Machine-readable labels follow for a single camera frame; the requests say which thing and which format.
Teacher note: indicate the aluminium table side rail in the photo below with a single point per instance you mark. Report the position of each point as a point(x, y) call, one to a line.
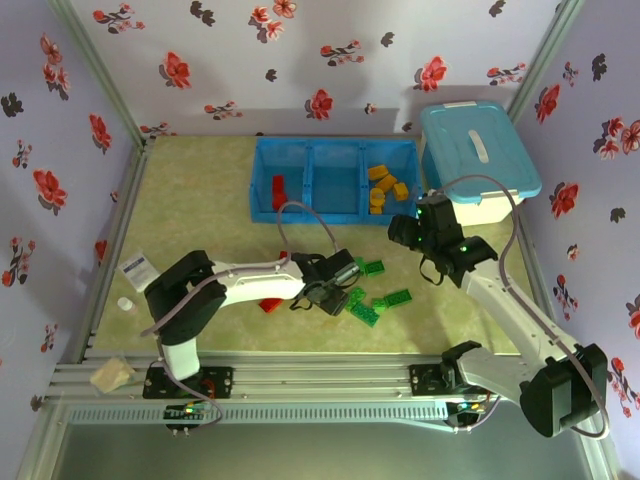
point(527, 240)
point(120, 225)

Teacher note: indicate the white storage box blue lid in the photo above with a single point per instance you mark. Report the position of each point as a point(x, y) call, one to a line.
point(475, 150)

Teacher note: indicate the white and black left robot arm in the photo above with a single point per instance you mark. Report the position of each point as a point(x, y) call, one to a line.
point(260, 282)

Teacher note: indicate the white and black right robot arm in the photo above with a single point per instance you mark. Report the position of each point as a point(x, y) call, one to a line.
point(520, 310)

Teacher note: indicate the small white bottle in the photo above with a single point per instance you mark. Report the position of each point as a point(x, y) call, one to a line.
point(126, 304)

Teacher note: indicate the small orange lego brick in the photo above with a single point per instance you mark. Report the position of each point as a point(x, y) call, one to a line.
point(400, 191)

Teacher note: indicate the curved orange lego brick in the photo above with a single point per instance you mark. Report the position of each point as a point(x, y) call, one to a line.
point(378, 172)

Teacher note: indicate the beige crumpled lump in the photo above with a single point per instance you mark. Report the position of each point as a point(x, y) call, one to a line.
point(111, 375)

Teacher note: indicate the aluminium frame post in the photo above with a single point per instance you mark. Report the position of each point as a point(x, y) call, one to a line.
point(542, 55)
point(95, 65)

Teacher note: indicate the wide aluminium mounting rail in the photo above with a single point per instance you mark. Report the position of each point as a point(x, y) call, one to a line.
point(320, 375)

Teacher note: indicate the small green circuit board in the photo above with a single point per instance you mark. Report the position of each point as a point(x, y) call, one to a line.
point(467, 407)
point(187, 411)

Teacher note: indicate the small green lego brick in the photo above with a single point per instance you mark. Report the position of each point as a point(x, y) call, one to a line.
point(380, 304)

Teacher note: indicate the white paper packet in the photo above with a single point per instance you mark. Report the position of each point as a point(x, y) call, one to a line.
point(137, 270)

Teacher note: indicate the blue plastic bin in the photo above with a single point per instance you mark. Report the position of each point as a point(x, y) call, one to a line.
point(332, 175)
point(395, 155)

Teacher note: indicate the long orange lego brick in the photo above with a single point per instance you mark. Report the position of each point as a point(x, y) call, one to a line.
point(386, 182)

